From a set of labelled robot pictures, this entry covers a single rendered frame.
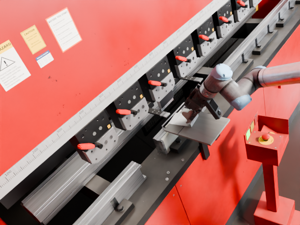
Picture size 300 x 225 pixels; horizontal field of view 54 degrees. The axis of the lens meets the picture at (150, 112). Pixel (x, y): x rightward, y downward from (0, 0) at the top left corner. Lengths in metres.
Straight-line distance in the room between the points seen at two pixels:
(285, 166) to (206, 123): 1.22
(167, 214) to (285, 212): 0.92
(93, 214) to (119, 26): 0.76
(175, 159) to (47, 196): 0.62
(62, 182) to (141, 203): 0.39
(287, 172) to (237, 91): 1.39
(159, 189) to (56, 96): 0.65
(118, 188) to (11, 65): 0.69
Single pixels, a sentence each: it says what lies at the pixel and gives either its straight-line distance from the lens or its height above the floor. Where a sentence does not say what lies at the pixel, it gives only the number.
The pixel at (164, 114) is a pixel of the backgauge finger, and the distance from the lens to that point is 1.53.
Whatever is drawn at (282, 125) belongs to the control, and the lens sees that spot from 1.70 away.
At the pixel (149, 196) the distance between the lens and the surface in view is 1.36.
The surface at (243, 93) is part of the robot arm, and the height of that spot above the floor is 1.22.
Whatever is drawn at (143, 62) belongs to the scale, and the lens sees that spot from 1.22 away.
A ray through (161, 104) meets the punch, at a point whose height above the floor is 1.12.
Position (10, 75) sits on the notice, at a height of 1.63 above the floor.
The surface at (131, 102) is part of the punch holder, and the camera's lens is 1.20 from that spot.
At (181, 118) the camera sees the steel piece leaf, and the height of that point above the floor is 1.00.
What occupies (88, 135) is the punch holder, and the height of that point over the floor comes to 1.30.
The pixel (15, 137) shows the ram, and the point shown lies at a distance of 0.96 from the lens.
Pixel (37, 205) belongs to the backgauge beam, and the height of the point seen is 0.99.
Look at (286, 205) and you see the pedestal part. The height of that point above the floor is 0.12.
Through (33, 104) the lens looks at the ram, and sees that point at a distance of 0.96.
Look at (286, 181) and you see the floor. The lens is 2.42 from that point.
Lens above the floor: 1.91
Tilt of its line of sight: 35 degrees down
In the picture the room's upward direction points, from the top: 21 degrees counter-clockwise
